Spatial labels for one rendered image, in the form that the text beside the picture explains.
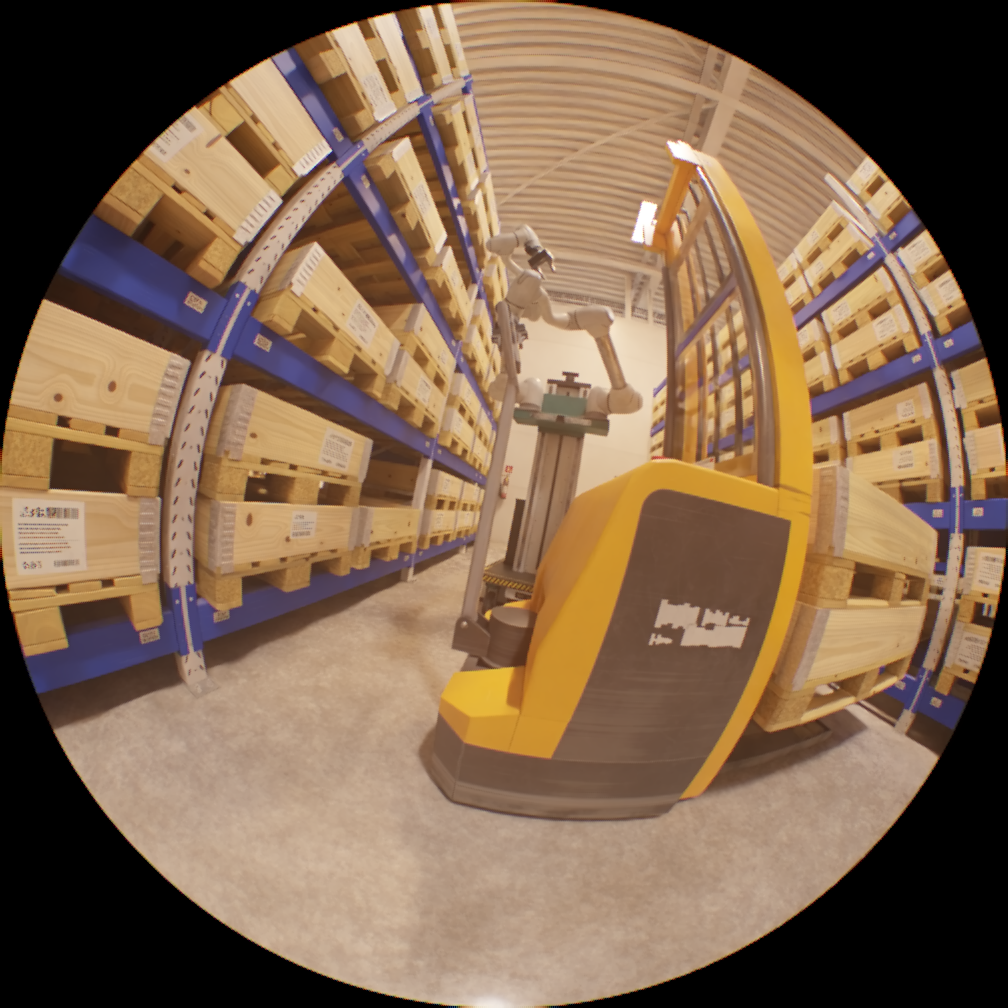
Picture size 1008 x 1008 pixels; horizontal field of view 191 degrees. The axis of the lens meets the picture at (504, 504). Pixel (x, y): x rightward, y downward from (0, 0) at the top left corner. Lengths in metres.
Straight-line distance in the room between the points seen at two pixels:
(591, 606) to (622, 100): 7.37
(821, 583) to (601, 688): 0.58
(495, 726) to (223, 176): 1.45
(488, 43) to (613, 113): 2.56
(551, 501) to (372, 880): 2.17
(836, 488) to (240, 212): 1.64
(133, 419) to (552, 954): 1.33
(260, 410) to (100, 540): 0.61
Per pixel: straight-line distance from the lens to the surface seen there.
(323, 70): 1.59
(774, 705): 0.93
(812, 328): 3.21
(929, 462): 2.29
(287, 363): 1.20
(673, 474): 0.54
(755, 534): 0.64
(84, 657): 1.07
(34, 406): 0.86
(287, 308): 1.13
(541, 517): 2.17
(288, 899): 0.80
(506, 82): 7.39
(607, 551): 0.50
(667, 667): 0.61
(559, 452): 2.22
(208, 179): 1.06
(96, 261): 0.98
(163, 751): 1.05
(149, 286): 0.98
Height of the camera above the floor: 0.75
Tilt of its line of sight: 1 degrees up
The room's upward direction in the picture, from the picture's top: 11 degrees clockwise
